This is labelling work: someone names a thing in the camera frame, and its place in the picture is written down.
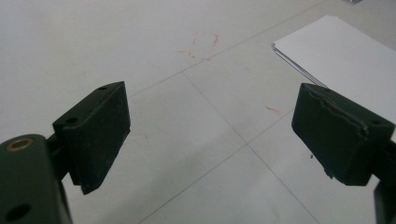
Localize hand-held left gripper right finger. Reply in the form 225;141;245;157
291;82;396;187

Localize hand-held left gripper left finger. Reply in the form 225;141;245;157
51;81;132;196

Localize white paper sheets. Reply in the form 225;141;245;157
271;14;396;125

